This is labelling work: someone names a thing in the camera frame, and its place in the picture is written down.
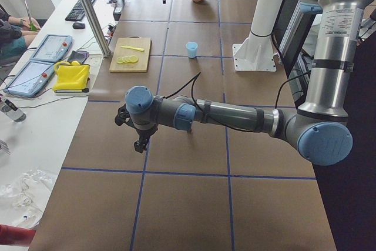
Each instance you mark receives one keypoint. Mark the light blue plastic cup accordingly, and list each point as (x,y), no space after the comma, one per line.
(191,48)

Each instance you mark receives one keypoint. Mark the yellow plastic knife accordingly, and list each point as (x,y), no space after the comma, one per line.
(132,48)

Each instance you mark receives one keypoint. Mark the wooden cutting board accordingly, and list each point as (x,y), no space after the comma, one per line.
(139,67)

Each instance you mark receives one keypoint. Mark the black keyboard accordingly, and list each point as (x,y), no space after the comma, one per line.
(77,13)

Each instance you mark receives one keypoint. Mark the black computer mouse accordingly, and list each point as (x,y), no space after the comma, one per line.
(78,25)

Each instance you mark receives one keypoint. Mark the yellow cloth bag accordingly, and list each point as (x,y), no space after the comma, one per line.
(71,77)

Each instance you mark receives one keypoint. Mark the white power strip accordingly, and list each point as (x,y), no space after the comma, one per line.
(94,60)

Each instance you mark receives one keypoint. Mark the grey folded cloth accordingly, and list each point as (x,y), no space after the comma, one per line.
(78,56)

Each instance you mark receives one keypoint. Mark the upper teach pendant tablet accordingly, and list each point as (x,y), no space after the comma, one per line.
(52,48)

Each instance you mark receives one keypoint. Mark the teach pendant tablet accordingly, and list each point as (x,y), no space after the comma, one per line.
(30,80)
(52,48)

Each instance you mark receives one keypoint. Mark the lower teach pendant tablet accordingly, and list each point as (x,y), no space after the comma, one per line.
(30,80)

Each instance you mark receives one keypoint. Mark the clear plastic bag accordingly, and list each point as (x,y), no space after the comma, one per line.
(24,200)

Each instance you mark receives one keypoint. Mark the clear water bottle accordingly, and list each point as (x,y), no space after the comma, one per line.
(11,110)

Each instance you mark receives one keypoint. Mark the seated person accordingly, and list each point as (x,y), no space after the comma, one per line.
(16,34)

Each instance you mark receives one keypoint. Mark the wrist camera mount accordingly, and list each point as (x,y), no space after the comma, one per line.
(123,117)

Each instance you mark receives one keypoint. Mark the aluminium frame post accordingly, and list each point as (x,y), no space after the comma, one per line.
(95,27)

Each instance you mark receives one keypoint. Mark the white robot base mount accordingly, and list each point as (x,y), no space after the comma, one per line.
(256,51)

